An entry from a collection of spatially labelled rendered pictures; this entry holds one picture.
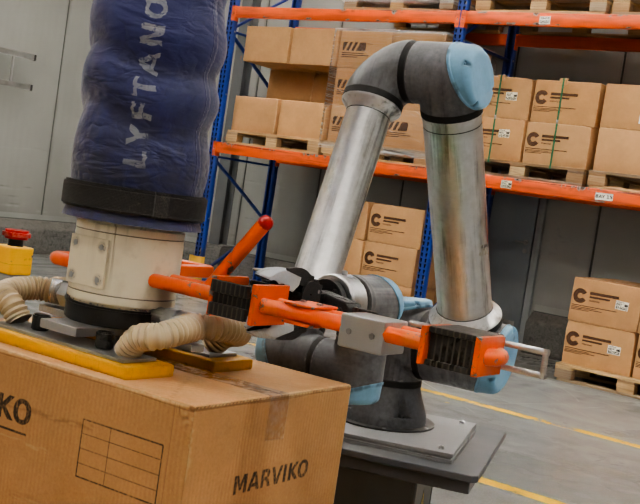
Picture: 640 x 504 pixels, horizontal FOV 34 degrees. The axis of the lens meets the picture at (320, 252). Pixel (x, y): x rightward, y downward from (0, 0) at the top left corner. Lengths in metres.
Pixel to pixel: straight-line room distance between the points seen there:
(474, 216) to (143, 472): 0.88
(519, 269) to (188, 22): 9.05
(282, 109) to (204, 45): 9.05
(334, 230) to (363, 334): 0.51
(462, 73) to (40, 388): 0.90
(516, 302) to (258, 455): 9.07
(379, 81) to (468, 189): 0.26
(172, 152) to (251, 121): 9.29
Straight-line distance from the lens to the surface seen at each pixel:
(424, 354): 1.35
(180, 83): 1.61
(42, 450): 1.59
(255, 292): 1.49
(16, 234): 2.71
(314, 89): 11.06
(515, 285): 10.54
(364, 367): 1.77
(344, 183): 1.91
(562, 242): 10.43
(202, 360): 1.66
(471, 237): 2.06
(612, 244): 10.24
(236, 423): 1.48
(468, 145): 1.98
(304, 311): 1.45
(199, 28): 1.63
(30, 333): 1.67
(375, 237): 9.88
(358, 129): 1.95
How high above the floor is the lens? 1.24
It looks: 3 degrees down
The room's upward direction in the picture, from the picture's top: 8 degrees clockwise
